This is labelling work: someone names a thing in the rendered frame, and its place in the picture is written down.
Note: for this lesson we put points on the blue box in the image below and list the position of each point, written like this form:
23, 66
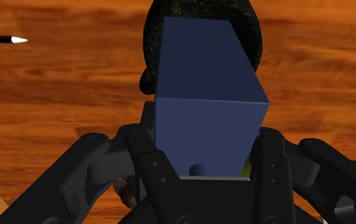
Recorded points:
209, 102

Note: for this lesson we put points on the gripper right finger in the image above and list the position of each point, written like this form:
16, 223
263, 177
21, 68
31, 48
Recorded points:
292, 173

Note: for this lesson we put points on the dark mottled round object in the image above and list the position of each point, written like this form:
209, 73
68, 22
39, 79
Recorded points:
246, 24

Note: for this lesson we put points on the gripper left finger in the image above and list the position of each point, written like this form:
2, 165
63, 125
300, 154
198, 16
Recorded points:
82, 173

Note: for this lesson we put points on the brown mottled object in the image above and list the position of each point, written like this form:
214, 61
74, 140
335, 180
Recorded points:
125, 192

